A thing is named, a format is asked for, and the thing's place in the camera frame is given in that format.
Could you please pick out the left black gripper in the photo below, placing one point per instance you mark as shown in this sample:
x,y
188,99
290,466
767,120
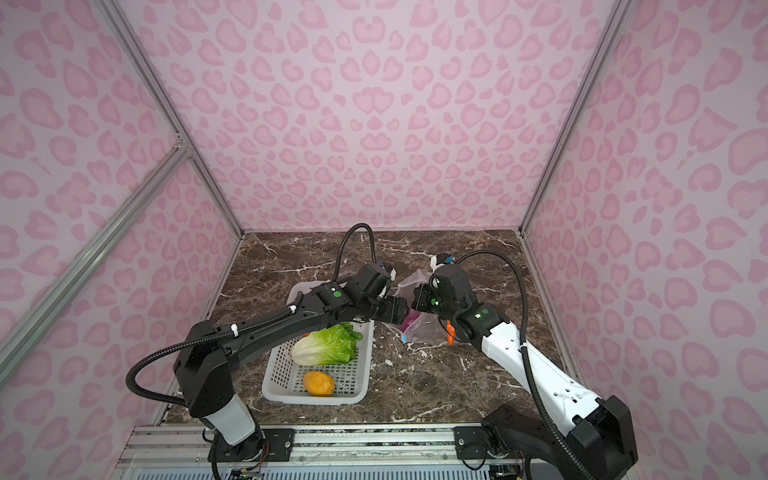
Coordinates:
x,y
394,304

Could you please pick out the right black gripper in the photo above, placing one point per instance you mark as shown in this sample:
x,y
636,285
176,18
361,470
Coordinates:
x,y
420,301

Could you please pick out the orange carrot toy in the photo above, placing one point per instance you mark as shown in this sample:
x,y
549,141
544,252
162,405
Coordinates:
x,y
451,332

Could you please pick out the purple onion toy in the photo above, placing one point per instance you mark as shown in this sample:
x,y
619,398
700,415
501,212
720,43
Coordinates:
x,y
410,319

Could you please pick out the clear zip top bag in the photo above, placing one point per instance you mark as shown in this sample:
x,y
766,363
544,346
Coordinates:
x,y
427,328

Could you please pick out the white perforated plastic basket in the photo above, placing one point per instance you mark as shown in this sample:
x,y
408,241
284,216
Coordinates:
x,y
284,378

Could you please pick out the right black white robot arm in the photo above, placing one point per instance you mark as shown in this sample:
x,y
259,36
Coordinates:
x,y
581,434

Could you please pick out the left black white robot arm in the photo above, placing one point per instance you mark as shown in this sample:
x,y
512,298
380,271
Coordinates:
x,y
204,369

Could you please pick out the green lettuce toy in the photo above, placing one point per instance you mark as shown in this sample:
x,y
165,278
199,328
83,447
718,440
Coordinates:
x,y
336,345

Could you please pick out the yellow potato toy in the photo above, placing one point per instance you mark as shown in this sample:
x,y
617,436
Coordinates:
x,y
319,384

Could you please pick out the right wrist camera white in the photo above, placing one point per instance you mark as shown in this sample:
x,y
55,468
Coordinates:
x,y
439,260

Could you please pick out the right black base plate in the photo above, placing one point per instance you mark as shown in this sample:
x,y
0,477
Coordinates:
x,y
471,443

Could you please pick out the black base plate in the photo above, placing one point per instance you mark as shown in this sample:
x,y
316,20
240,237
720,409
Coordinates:
x,y
471,443
271,444

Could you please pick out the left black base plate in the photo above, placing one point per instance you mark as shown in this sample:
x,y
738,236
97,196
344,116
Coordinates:
x,y
271,444

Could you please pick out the aluminium front rail frame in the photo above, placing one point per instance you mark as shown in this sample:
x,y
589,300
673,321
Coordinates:
x,y
353,451

